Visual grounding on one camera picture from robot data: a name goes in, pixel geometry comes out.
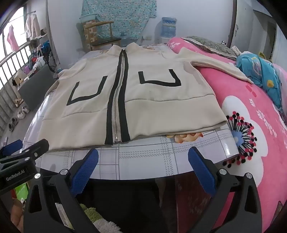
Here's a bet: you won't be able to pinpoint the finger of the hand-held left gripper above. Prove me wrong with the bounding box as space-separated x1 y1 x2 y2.
0 139 23 158
20 138 50 161

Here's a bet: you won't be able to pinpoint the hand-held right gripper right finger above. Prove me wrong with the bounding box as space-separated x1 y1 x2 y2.
188 147 263 233

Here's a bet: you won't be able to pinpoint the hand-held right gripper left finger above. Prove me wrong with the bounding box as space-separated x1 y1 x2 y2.
23 148 99 233

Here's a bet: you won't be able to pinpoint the beige zip jacket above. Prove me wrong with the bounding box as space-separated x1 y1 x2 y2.
41 44 255 153

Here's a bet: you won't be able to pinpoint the pile of clothes and bags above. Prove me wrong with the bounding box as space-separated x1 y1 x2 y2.
12 40 56 85

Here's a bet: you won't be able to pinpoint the person's left hand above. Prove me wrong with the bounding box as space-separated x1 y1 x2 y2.
10 197 26 227

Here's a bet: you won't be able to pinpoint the green white packet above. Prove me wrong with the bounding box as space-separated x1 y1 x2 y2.
15 182 28 202

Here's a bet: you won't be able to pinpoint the grey shoes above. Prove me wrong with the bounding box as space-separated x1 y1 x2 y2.
8 118 19 132

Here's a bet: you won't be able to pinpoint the white sneakers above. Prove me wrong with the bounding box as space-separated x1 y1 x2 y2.
17 106 30 119

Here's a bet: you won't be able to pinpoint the person's dark clothing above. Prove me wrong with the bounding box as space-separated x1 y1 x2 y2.
85 175 162 233

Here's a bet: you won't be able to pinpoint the plaid floral bed sheet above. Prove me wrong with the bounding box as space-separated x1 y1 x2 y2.
22 44 240 181

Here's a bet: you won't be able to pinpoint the green white shaggy rug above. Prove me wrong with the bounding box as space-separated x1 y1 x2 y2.
55 202 121 233

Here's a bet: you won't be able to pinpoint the grey board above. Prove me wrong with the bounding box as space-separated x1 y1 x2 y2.
18 64 59 112

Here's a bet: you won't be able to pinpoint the pink floral blanket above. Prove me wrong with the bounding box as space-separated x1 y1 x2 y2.
167 37 287 233

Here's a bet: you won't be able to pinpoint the metal railing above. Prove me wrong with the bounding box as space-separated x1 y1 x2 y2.
0 44 32 132

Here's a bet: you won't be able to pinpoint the pink hanging garment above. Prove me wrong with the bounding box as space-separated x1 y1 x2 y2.
7 25 20 52

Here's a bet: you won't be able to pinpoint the blue floral quilt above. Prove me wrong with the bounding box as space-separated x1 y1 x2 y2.
236 53 287 117

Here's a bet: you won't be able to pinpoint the white hanging garment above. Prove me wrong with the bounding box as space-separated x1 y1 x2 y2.
25 13 41 41

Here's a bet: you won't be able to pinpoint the grey patterned pillow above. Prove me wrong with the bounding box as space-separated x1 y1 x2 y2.
182 36 238 61

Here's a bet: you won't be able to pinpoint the patterned chair cushion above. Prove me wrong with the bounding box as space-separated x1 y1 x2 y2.
83 22 98 44

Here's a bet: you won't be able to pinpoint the wooden chair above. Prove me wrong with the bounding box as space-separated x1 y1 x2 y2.
77 21 123 51

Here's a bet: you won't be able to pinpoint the clear water jug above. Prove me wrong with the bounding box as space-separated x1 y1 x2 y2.
119 31 129 46

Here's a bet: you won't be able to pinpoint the teal basin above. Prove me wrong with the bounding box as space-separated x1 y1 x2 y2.
81 12 97 23

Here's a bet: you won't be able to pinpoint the blue water bottle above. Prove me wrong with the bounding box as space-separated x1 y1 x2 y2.
161 17 178 39

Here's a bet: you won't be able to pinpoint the white door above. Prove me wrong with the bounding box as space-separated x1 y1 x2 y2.
231 0 254 48

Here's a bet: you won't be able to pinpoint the teal floral hanging cloth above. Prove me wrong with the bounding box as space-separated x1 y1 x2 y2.
81 0 157 42

